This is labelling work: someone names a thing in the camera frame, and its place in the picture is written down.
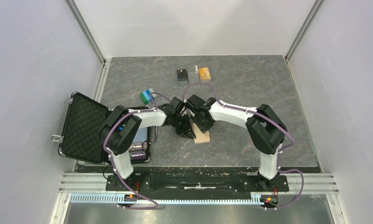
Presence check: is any clear acrylic card stand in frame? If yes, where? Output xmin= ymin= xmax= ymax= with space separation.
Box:
xmin=181 ymin=65 xmax=201 ymax=85

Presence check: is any green blue grey block stack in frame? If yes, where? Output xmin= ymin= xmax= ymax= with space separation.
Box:
xmin=139 ymin=88 xmax=155 ymax=105

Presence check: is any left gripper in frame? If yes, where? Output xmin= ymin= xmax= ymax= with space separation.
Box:
xmin=171 ymin=113 xmax=195 ymax=140

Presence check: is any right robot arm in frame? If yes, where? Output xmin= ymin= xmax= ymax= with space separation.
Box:
xmin=186 ymin=95 xmax=287 ymax=190

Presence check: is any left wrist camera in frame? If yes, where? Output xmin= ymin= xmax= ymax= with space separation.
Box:
xmin=168 ymin=97 xmax=185 ymax=115

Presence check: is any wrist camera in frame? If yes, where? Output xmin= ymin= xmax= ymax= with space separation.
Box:
xmin=186 ymin=94 xmax=205 ymax=114
xmin=168 ymin=97 xmax=185 ymax=115

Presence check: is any chrome case handle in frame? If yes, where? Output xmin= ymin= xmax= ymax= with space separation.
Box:
xmin=154 ymin=126 xmax=159 ymax=141

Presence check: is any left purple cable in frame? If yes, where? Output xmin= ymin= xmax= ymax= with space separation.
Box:
xmin=102 ymin=92 xmax=172 ymax=210

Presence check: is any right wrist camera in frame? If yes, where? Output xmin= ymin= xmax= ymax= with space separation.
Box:
xmin=186 ymin=94 xmax=205 ymax=114

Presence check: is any black foam-lined case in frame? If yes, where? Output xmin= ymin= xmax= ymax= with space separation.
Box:
xmin=58 ymin=91 xmax=153 ymax=165

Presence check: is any beige leather card holder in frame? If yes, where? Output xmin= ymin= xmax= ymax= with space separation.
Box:
xmin=192 ymin=123 xmax=211 ymax=144

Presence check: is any white cable duct strip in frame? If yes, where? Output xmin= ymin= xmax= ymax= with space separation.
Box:
xmin=69 ymin=193 xmax=274 ymax=205

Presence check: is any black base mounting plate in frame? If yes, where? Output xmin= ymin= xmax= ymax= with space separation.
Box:
xmin=105 ymin=171 xmax=290 ymax=193

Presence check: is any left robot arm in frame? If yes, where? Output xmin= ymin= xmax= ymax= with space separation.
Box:
xmin=99 ymin=104 xmax=196 ymax=190

